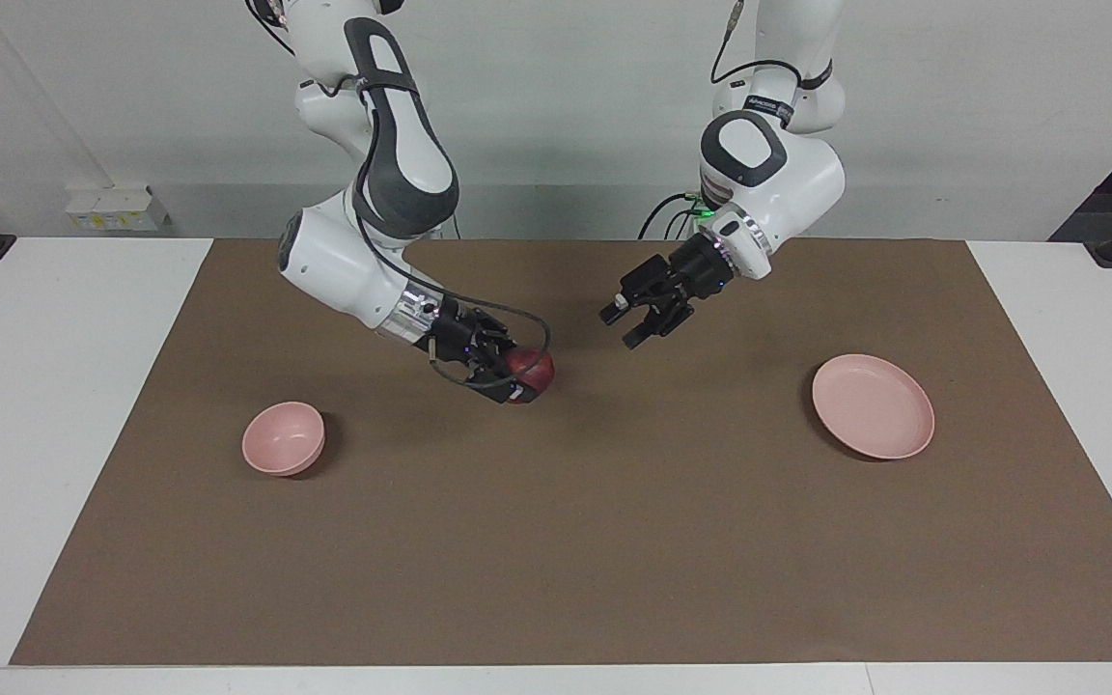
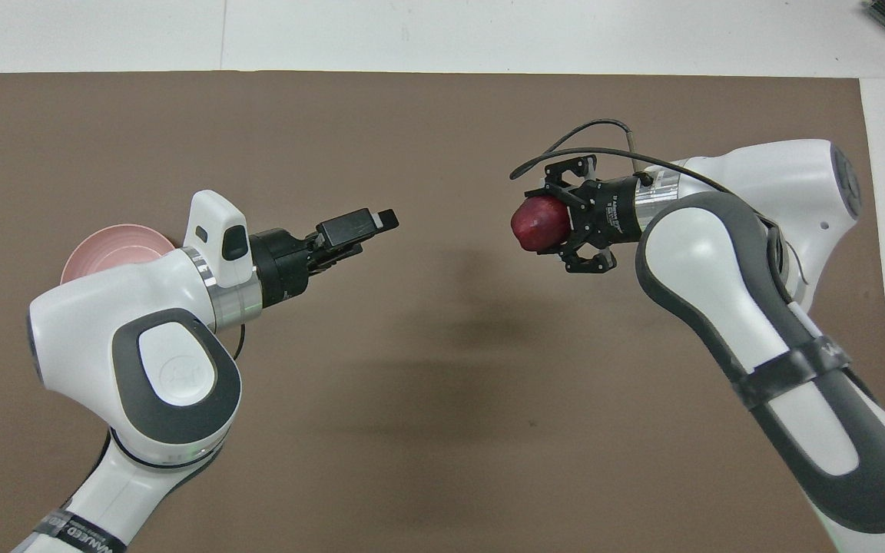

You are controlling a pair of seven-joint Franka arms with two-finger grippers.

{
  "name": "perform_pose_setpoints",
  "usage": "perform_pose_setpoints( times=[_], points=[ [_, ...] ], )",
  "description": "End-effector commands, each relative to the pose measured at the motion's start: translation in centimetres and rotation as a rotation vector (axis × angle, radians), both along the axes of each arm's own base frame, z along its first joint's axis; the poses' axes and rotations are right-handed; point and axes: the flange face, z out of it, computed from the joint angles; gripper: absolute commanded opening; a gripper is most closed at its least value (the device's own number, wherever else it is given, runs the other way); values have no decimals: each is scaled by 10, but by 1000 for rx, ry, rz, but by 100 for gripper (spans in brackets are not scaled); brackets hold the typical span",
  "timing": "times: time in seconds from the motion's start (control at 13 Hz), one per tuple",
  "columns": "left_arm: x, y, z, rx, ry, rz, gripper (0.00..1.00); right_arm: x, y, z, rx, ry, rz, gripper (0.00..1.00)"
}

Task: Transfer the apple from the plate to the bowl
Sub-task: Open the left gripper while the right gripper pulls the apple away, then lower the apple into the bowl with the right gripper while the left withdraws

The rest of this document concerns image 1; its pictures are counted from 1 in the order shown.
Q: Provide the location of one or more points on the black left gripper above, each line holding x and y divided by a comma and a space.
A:
699, 270

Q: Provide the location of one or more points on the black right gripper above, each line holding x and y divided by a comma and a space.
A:
464, 338

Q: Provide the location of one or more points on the red apple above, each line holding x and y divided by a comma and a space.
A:
532, 367

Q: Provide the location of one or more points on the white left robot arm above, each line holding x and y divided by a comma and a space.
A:
797, 183

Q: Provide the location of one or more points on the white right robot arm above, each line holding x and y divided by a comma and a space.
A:
334, 261

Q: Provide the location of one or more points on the pink bowl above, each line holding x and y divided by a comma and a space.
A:
283, 439

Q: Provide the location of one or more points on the pink plate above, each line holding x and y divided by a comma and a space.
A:
873, 405

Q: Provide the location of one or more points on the brown table mat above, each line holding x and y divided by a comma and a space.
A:
566, 531

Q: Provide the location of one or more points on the white wall socket box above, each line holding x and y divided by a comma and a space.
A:
117, 208

